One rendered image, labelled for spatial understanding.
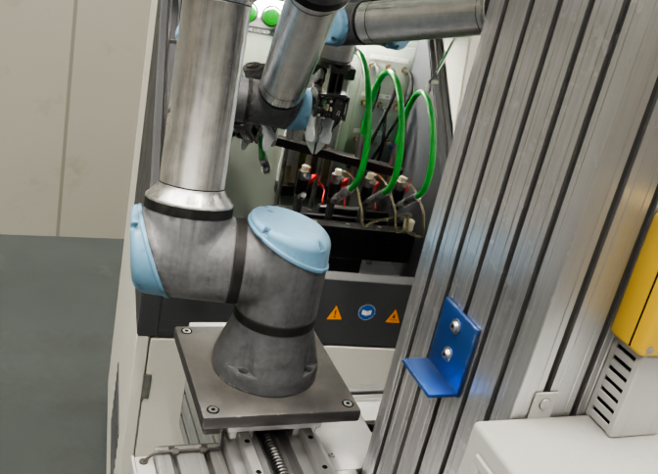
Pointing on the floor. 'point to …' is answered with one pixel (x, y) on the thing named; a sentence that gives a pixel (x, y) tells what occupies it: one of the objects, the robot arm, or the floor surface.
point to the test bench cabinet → (126, 385)
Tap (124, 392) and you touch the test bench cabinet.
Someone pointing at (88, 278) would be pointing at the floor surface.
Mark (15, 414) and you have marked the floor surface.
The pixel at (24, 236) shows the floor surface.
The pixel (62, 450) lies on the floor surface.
